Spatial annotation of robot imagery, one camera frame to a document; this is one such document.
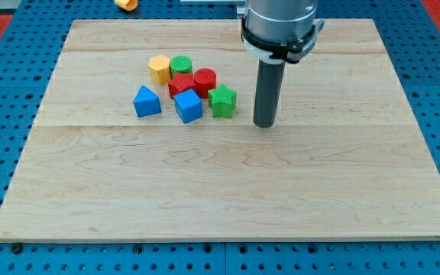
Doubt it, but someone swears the yellow block at top edge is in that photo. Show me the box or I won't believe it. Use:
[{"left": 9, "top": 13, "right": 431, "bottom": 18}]
[{"left": 114, "top": 0, "right": 138, "bottom": 11}]

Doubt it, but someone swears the green cylinder block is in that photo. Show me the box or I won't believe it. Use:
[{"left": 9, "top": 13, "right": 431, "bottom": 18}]
[{"left": 170, "top": 55, "right": 193, "bottom": 78}]

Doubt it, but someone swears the wooden board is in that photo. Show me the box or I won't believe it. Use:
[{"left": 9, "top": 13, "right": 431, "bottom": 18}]
[{"left": 0, "top": 19, "right": 440, "bottom": 244}]

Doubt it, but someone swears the red cylinder block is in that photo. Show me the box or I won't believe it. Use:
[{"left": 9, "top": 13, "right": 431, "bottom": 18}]
[{"left": 193, "top": 68, "right": 217, "bottom": 99}]

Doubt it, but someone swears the red star block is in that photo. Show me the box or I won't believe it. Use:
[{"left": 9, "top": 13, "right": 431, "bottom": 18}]
[{"left": 167, "top": 73, "right": 196, "bottom": 98}]

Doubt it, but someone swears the blue triangle block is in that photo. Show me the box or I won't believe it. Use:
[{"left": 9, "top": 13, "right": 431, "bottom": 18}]
[{"left": 133, "top": 86, "right": 162, "bottom": 118}]

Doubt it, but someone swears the blue cube block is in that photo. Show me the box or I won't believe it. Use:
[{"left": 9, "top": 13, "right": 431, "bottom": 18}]
[{"left": 173, "top": 89, "right": 203, "bottom": 124}]

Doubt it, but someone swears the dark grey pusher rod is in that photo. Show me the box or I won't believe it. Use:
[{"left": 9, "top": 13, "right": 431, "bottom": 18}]
[{"left": 253, "top": 60, "right": 285, "bottom": 128}]

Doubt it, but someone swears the green star block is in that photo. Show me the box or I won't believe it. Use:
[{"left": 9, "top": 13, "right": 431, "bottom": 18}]
[{"left": 208, "top": 84, "right": 237, "bottom": 118}]

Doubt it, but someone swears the yellow hexagon block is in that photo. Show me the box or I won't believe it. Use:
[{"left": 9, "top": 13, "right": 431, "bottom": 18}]
[{"left": 147, "top": 55, "right": 171, "bottom": 85}]

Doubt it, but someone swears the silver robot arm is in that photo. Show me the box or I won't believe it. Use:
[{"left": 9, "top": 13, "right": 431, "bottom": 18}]
[{"left": 241, "top": 0, "right": 324, "bottom": 65}]

